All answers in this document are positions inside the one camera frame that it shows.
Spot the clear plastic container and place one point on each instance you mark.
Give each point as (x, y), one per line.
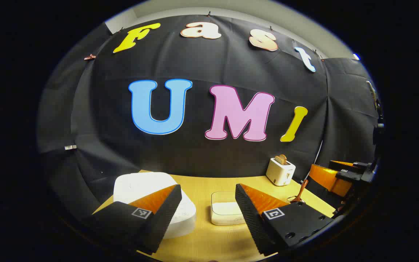
(224, 220)

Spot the silver backdrop clip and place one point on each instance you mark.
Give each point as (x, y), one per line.
(70, 147)

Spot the white rice cooker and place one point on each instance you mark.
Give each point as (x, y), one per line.
(140, 185)

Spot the copper backdrop clip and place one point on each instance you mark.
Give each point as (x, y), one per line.
(90, 57)

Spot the toasted bread slice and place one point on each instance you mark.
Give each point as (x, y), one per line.
(281, 159)

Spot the black backdrop cloth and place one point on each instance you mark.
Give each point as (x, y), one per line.
(195, 156)

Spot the brown wooden spoon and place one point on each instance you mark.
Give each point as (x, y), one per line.
(301, 189)

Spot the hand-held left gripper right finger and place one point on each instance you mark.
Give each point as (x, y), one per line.
(251, 222)

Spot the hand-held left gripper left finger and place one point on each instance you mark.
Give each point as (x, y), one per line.
(164, 218)

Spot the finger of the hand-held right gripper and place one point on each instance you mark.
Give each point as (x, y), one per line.
(329, 180)
(346, 166)

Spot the white toaster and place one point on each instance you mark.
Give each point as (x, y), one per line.
(278, 174)

